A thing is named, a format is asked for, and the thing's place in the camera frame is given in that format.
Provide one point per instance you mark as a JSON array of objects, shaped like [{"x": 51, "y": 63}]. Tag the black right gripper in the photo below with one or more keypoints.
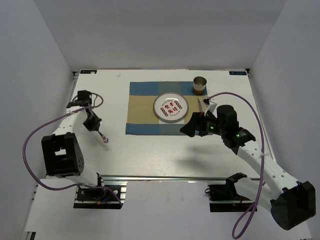
[{"x": 196, "y": 122}]

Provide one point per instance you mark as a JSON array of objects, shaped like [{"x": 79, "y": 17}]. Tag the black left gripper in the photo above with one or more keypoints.
[{"x": 95, "y": 125}]

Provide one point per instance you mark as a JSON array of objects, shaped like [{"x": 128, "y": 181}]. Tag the fork with pink handle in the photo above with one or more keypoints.
[{"x": 103, "y": 137}]

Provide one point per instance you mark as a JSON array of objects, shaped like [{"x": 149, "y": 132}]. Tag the knife with teal handle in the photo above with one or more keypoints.
[{"x": 199, "y": 105}]

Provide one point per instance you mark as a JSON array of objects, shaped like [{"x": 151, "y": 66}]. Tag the white plate with red print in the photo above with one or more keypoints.
[{"x": 170, "y": 107}]

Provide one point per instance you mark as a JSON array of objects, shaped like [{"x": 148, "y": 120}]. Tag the blue tan white cloth napkin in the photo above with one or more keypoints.
[{"x": 141, "y": 116}]

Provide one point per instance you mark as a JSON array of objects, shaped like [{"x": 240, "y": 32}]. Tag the brown metal cup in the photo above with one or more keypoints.
[{"x": 199, "y": 85}]

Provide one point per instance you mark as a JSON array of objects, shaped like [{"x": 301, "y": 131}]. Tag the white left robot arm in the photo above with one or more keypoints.
[{"x": 62, "y": 153}]

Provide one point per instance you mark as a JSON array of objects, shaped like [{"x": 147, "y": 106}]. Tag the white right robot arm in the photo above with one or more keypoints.
[{"x": 289, "y": 201}]

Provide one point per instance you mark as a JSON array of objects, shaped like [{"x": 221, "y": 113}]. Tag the blue left corner sticker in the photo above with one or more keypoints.
[{"x": 88, "y": 71}]

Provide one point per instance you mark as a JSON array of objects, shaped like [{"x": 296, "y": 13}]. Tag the blue corner sticker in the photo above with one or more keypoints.
[
  {"x": 88, "y": 71},
  {"x": 238, "y": 73}
]

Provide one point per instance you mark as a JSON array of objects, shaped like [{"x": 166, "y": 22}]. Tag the blue right corner sticker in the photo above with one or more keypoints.
[{"x": 238, "y": 73}]

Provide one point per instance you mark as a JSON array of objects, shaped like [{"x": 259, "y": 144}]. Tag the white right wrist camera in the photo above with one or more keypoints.
[{"x": 210, "y": 106}]

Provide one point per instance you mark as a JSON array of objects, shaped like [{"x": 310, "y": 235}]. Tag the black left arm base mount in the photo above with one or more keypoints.
[{"x": 88, "y": 198}]

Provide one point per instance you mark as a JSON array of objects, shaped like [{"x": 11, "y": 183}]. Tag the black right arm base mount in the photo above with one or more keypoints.
[{"x": 222, "y": 202}]

